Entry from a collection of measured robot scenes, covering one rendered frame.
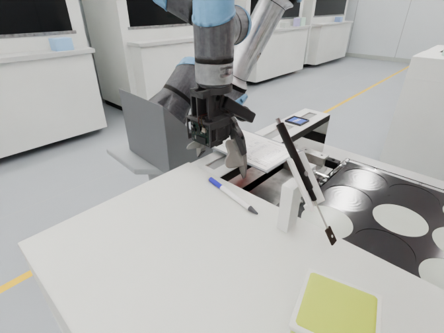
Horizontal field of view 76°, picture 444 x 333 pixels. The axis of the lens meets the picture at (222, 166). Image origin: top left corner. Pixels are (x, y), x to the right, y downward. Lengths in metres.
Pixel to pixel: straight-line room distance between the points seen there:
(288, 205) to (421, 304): 0.20
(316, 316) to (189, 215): 0.28
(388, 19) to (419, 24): 0.71
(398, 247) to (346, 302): 0.31
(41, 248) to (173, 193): 0.23
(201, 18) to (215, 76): 0.10
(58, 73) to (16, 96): 0.41
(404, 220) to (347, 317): 0.41
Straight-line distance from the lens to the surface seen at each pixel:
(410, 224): 0.69
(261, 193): 0.70
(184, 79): 0.98
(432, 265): 0.62
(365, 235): 0.62
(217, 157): 0.68
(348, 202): 0.69
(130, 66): 3.73
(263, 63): 5.25
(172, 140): 0.84
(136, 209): 0.53
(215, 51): 0.54
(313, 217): 0.62
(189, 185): 0.58
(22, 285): 1.92
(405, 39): 8.70
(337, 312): 0.32
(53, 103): 3.19
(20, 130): 3.17
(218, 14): 0.54
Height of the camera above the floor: 1.28
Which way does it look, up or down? 30 degrees down
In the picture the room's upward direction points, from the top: straight up
